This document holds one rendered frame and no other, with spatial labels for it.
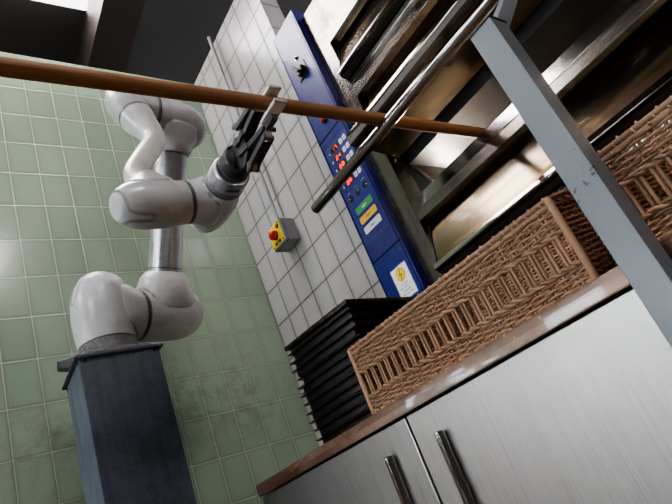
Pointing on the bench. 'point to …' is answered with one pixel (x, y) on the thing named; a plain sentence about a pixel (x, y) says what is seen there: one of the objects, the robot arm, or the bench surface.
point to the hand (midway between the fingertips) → (270, 105)
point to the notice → (403, 280)
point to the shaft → (32, 70)
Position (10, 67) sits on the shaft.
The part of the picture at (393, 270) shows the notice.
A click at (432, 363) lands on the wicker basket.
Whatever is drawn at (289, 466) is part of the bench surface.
